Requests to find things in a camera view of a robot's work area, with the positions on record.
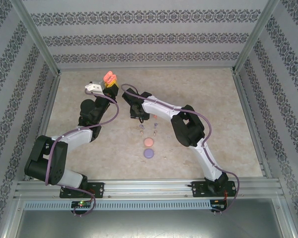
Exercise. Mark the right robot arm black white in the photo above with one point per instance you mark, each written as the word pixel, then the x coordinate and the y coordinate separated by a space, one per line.
pixel 188 126

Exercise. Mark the aluminium table side rail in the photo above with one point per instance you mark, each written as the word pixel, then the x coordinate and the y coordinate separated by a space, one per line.
pixel 44 124
pixel 244 99

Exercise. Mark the round purple charging case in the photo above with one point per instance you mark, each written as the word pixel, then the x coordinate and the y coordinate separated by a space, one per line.
pixel 149 153

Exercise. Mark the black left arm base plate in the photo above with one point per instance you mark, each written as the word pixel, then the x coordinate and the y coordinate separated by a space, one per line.
pixel 98 189

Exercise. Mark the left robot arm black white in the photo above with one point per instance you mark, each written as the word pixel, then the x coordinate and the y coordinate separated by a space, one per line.
pixel 44 161

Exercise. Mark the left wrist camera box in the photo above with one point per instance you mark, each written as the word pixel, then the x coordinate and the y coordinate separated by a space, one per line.
pixel 93 88

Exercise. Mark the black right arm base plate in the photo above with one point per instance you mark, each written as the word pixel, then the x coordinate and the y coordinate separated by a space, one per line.
pixel 197 189

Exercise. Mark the grey metal panel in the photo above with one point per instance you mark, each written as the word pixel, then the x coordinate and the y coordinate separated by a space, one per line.
pixel 149 225

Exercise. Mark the small circuit board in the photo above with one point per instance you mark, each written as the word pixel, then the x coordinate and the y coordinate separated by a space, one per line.
pixel 80 204
pixel 218 207

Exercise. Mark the aluminium frame post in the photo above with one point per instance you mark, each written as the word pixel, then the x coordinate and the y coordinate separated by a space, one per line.
pixel 39 37
pixel 254 37

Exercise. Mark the purple earbud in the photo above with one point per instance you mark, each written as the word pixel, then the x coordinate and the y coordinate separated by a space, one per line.
pixel 141 126
pixel 155 124

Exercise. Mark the aluminium mounting rail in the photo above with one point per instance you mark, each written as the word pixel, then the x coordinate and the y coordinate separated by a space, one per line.
pixel 149 188

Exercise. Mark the rectangular coral charging case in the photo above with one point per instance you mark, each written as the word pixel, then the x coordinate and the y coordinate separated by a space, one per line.
pixel 108 76

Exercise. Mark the round pink charging case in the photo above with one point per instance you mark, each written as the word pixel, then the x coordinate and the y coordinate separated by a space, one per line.
pixel 148 142

